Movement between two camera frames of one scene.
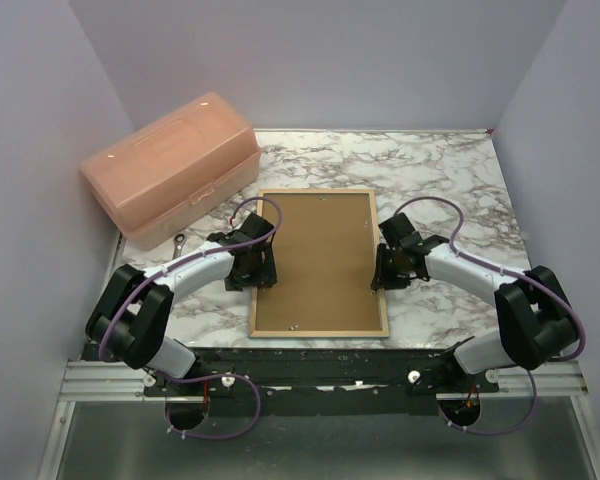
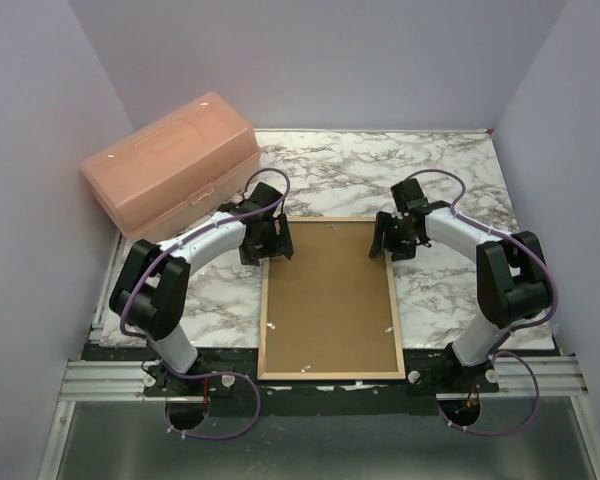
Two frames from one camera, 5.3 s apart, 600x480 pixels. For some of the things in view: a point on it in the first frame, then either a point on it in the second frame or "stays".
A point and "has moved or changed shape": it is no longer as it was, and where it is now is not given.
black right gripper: x=379 y=279 -> x=383 y=223
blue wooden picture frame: x=325 y=251 -> x=262 y=376
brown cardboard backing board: x=323 y=249 has moved or changed shape
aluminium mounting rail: x=120 y=380 stays
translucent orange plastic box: x=183 y=164 stays
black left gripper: x=238 y=282 -> x=280 y=245
